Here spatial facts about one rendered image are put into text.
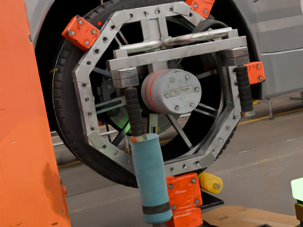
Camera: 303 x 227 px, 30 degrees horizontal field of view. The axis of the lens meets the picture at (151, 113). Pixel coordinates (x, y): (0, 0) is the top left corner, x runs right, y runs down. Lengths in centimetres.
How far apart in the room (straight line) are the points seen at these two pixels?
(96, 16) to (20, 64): 61
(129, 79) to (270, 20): 72
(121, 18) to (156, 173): 48
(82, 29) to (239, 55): 47
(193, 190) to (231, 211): 141
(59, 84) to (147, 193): 44
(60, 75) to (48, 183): 58
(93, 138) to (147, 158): 19
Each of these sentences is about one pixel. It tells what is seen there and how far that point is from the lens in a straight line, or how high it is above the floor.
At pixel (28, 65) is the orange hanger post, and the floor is 100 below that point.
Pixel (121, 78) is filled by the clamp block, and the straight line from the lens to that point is 152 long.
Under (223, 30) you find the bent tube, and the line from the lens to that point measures 166.
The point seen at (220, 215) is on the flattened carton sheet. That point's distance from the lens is 319.
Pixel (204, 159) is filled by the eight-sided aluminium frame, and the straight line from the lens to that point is 185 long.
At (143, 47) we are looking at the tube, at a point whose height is 100.
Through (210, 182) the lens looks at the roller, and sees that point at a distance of 189.
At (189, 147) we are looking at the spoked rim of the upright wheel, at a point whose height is 64.
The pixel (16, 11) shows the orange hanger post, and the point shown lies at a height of 112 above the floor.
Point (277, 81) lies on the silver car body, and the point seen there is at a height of 80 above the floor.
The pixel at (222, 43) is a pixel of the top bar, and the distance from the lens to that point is 166.
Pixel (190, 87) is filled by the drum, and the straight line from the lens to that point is 166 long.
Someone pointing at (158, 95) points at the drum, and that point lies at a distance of 165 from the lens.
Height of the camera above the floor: 99
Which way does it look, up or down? 7 degrees down
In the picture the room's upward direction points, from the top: 10 degrees counter-clockwise
